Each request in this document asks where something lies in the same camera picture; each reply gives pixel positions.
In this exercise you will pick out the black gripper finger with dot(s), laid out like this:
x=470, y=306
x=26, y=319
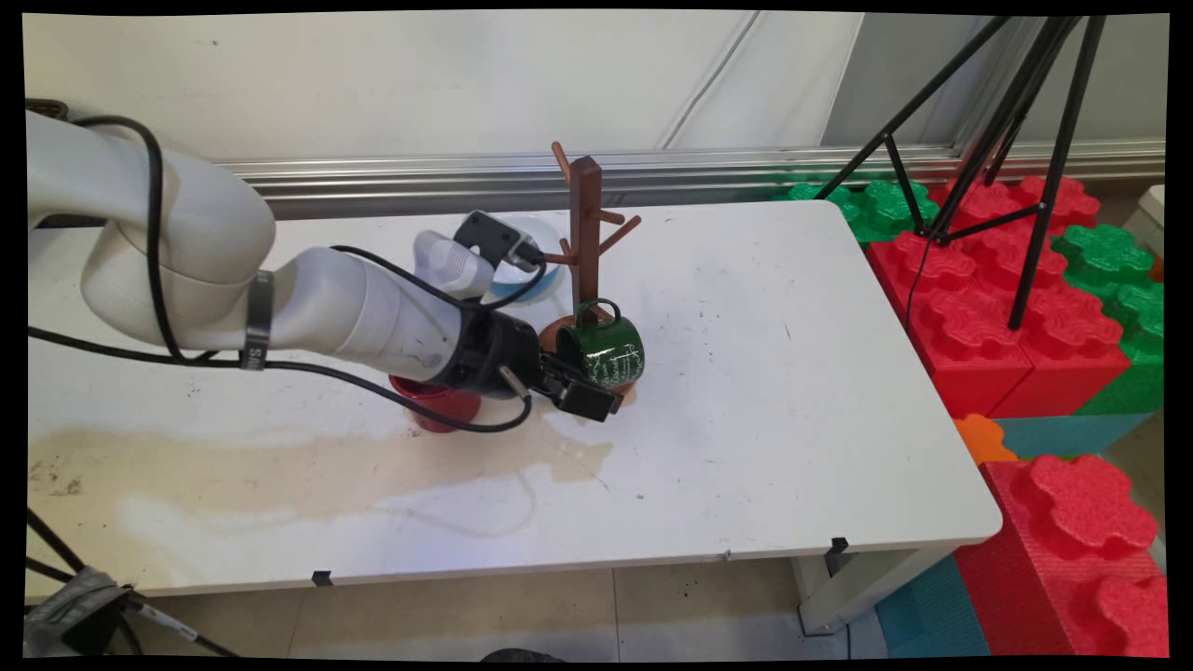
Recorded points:
x=562, y=366
x=592, y=401

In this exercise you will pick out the dark grey rounded object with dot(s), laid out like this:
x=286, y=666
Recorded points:
x=522, y=654

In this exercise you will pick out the orange foam block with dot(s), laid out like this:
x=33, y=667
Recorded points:
x=983, y=438

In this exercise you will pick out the white box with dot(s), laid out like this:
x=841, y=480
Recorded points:
x=1151, y=219

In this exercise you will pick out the large red foam block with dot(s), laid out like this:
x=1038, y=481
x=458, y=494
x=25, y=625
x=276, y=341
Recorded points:
x=979, y=326

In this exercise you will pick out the white table leg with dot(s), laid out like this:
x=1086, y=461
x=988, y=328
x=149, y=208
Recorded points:
x=857, y=587

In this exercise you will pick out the white bowl blue outside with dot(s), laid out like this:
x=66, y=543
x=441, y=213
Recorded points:
x=550, y=233

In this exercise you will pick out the green enamel mug white lettering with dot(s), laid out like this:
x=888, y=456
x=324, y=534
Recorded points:
x=610, y=354

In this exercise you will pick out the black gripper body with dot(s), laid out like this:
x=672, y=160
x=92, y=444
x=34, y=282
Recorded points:
x=489, y=354

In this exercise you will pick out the red enamel mug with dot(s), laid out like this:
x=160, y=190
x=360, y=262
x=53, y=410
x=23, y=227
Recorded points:
x=447, y=410

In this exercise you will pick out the green foam building block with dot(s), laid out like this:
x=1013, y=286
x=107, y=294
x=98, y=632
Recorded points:
x=1118, y=261
x=885, y=210

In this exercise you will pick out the teal foam block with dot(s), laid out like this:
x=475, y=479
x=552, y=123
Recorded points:
x=1072, y=436
x=932, y=615

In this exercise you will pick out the brown wooden mug tree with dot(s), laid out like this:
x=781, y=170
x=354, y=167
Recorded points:
x=585, y=214

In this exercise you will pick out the black camera tripod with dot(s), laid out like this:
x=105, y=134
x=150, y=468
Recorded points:
x=1044, y=186

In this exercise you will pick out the brown woven basket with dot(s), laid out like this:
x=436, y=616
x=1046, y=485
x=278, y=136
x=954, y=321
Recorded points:
x=42, y=105

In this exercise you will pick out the black grey wrist camera box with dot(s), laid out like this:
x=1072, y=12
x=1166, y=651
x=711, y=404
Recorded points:
x=485, y=233

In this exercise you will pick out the aluminium wall rail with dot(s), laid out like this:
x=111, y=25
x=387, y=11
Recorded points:
x=746, y=172

